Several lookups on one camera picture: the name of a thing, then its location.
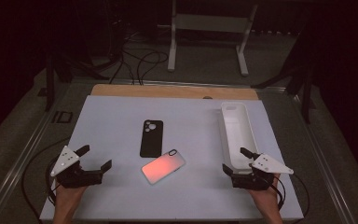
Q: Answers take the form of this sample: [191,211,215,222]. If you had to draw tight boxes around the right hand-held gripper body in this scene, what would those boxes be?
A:
[230,152,295,191]

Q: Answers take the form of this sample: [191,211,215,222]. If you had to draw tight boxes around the metal floor rail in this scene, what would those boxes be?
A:
[290,88,357,224]
[0,78,76,224]

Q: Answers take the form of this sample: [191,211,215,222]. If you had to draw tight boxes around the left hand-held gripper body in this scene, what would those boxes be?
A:
[49,145,104,189]

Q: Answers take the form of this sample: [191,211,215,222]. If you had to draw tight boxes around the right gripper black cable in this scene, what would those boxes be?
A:
[272,173,310,219]

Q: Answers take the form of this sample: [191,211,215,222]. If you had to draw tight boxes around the white table cover sheet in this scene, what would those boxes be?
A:
[39,94,305,222]

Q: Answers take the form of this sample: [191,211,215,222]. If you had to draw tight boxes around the black square floor bracket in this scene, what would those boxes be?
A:
[51,110,74,124]

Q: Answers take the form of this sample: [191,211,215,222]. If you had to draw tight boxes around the white metal stand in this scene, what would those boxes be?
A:
[157,0,259,77]

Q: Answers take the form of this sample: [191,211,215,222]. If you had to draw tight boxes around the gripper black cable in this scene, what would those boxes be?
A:
[21,136,73,220]
[272,173,310,219]

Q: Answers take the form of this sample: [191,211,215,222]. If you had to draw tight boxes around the black phone case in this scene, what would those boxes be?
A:
[139,119,164,159]

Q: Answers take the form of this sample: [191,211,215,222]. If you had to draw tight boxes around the person's left hand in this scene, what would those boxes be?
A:
[52,184,89,224]

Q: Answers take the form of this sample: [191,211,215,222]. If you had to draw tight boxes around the person's right hand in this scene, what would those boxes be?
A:
[247,174,284,224]

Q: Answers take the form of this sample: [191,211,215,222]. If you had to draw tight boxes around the black floor cables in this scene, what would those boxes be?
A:
[108,31,170,86]

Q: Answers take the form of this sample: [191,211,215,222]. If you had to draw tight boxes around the white plastic tray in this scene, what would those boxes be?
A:
[219,101,261,175]

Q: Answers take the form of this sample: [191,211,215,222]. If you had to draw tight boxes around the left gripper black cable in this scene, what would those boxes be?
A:
[21,136,73,220]

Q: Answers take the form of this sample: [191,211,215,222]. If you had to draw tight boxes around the iridescent pink phone case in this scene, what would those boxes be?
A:
[140,148,186,186]

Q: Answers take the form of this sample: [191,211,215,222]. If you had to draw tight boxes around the black stand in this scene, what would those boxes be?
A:
[251,31,318,125]
[45,46,110,112]

